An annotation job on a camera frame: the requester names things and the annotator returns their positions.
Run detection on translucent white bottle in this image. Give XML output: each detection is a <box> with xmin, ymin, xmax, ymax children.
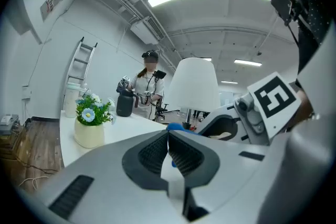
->
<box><xmin>78</xmin><ymin>83</ymin><xmax>90</xmax><ymax>99</ymax></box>

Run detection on artificial flowers in cream pot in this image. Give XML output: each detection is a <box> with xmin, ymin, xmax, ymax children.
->
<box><xmin>73</xmin><ymin>93</ymin><xmax>117</xmax><ymax>150</ymax></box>

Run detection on blue cloth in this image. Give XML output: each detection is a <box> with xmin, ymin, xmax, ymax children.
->
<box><xmin>166</xmin><ymin>122</ymin><xmax>198</xmax><ymax>168</ymax></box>

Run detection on black kettle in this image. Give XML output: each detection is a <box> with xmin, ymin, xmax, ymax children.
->
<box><xmin>116</xmin><ymin>89</ymin><xmax>139</xmax><ymax>118</ymax></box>

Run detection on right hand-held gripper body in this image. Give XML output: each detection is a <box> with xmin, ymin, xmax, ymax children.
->
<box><xmin>233</xmin><ymin>72</ymin><xmax>303</xmax><ymax>146</ymax></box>

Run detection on person's right forearm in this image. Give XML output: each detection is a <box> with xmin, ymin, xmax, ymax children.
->
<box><xmin>287</xmin><ymin>90</ymin><xmax>315</xmax><ymax>131</ymax></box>

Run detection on person's black shirt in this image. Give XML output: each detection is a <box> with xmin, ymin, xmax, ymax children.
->
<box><xmin>282</xmin><ymin>0</ymin><xmax>332</xmax><ymax>74</ymax></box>

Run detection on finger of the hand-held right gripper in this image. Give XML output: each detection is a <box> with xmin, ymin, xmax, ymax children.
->
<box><xmin>196</xmin><ymin>106</ymin><xmax>239</xmax><ymax>139</ymax></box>

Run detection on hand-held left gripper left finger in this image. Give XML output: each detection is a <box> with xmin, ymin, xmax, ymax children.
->
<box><xmin>34</xmin><ymin>129</ymin><xmax>185</xmax><ymax>224</ymax></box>

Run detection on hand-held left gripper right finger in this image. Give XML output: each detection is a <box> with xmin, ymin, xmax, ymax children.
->
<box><xmin>167</xmin><ymin>130</ymin><xmax>279</xmax><ymax>224</ymax></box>

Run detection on grey wall panel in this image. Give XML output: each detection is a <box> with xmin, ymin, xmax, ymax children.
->
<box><xmin>39</xmin><ymin>0</ymin><xmax>67</xmax><ymax>22</ymax></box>

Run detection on white tumbler with green lid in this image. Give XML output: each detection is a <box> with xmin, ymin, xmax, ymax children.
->
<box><xmin>64</xmin><ymin>82</ymin><xmax>81</xmax><ymax>119</ymax></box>

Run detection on black office chair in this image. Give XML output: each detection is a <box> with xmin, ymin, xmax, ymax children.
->
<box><xmin>154</xmin><ymin>102</ymin><xmax>182</xmax><ymax>122</ymax></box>

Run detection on grey box on floor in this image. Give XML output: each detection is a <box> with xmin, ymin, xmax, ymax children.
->
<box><xmin>0</xmin><ymin>114</ymin><xmax>20</xmax><ymax>136</ymax></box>

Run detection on white ceiling pipe bundle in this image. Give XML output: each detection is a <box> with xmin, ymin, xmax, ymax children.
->
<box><xmin>83</xmin><ymin>0</ymin><xmax>183</xmax><ymax>60</ymax></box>

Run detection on black chest-mounted device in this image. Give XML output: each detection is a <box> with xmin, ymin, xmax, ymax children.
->
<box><xmin>267</xmin><ymin>0</ymin><xmax>302</xmax><ymax>26</ymax></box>

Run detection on white table lamp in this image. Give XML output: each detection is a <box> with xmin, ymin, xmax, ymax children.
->
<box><xmin>167</xmin><ymin>57</ymin><xmax>222</xmax><ymax>130</ymax></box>

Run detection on aluminium ladder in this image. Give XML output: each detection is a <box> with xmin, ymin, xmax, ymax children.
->
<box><xmin>62</xmin><ymin>36</ymin><xmax>98</xmax><ymax>113</ymax></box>

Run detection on white air conditioner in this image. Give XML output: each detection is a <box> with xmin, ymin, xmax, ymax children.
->
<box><xmin>130</xmin><ymin>16</ymin><xmax>165</xmax><ymax>45</ymax></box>

